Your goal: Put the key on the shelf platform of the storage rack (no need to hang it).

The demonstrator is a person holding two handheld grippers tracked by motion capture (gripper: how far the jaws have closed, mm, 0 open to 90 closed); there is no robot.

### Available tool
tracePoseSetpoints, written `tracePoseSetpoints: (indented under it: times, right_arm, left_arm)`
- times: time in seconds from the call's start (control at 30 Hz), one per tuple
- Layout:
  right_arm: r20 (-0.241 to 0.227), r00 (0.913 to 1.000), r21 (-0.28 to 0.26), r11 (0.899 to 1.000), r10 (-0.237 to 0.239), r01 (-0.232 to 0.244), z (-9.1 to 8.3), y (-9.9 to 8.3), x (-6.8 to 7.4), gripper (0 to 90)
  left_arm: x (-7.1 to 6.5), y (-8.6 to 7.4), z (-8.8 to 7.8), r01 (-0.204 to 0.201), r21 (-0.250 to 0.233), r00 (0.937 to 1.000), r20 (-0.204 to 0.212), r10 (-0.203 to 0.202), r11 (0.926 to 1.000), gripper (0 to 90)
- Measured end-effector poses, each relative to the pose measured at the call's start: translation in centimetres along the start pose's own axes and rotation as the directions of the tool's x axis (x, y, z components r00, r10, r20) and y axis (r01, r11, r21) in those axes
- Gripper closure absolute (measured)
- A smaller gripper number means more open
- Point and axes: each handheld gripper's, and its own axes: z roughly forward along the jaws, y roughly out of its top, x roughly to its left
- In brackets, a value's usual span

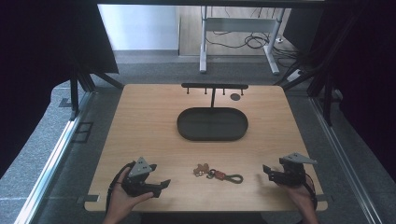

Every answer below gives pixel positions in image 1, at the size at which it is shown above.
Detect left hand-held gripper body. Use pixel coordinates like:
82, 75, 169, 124
120, 156, 157, 199

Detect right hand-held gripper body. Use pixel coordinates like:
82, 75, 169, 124
268, 151, 318, 189

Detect person's left hand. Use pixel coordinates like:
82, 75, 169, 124
102, 167, 155, 224

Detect person's right hand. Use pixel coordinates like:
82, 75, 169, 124
278, 177, 319, 224

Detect black key rack with tray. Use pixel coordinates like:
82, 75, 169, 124
176, 82, 249, 142

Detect black metal stand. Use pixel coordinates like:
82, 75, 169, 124
273, 60, 335, 127
68, 63, 125, 121

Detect white power strip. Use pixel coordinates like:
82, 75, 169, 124
285, 70, 303, 83

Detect dark curtain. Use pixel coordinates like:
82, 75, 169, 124
306, 0, 396, 183
0, 0, 120, 180

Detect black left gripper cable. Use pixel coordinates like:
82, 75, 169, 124
105, 161, 137, 215

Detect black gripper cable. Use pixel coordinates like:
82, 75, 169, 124
105, 161, 137, 215
303, 173, 319, 211

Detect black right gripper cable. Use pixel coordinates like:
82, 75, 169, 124
303, 173, 319, 211

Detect keychain with brown bear charm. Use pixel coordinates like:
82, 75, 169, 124
192, 162, 245, 185

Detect aluminium frame rail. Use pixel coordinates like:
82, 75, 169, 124
308, 95, 383, 224
13, 89, 96, 224

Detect black floor bracket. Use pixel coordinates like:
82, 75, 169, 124
71, 121, 94, 145

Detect black floor cables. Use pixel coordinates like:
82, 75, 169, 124
205, 6, 302, 68

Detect white desk frame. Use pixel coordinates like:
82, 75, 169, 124
198, 5, 287, 76

